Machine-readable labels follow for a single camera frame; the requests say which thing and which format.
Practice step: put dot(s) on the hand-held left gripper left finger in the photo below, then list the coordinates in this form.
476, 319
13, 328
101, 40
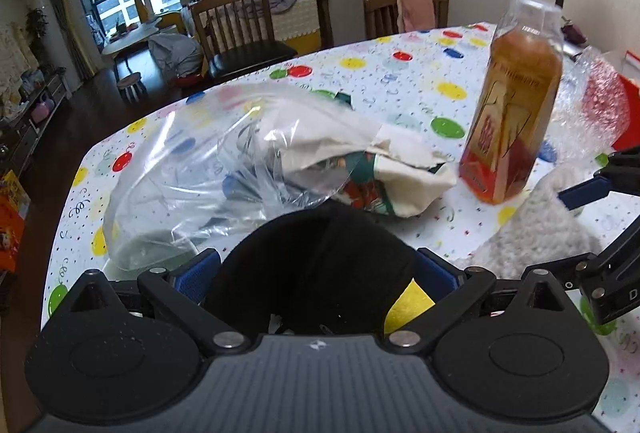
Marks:
200, 270

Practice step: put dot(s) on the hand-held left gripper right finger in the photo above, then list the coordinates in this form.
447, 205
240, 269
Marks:
440, 275

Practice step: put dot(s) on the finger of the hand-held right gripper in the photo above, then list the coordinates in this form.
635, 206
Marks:
582, 195
590, 263

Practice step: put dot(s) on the white fluffy cloth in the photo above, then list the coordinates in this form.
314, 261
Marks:
540, 233

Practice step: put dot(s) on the christmas printed cloth bag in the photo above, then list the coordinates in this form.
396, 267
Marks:
400, 183

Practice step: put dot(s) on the clear plastic bag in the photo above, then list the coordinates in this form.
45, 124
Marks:
190, 163

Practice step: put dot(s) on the black and yellow cloth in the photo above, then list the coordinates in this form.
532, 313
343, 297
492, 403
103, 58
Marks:
320, 263

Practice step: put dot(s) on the clear bubble wrap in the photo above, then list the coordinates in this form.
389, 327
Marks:
580, 113

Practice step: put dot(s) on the red packet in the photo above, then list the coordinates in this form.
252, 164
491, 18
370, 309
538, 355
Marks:
627, 113

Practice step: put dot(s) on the orange drink bottle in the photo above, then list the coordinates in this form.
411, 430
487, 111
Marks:
515, 103

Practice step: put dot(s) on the red basin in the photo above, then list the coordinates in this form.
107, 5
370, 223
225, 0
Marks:
190, 80

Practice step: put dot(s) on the orange box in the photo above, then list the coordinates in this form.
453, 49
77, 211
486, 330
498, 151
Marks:
10, 233

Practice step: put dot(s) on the small round stool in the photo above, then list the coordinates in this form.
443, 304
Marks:
131, 83

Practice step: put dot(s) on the polka dot tablecloth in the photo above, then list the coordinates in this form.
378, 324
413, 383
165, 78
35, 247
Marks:
380, 83

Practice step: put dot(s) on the yellow box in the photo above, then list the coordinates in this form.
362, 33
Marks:
12, 190

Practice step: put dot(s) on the grey white bundle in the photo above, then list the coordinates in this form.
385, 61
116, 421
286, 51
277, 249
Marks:
172, 53

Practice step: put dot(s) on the dark tv cabinet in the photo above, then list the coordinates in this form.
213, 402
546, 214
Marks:
30, 123

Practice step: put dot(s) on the pink round bag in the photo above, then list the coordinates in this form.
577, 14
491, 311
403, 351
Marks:
42, 109

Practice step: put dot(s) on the wooden chair with black seat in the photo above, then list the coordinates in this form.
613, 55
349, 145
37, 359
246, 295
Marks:
240, 38

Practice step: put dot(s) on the round low table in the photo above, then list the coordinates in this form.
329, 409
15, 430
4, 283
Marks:
130, 35

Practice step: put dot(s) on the small yellow wooden chair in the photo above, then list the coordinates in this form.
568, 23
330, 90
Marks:
172, 20

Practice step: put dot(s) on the pink towel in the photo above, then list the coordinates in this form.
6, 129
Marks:
415, 5

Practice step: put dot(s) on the cream patterned cover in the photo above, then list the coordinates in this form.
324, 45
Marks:
17, 53

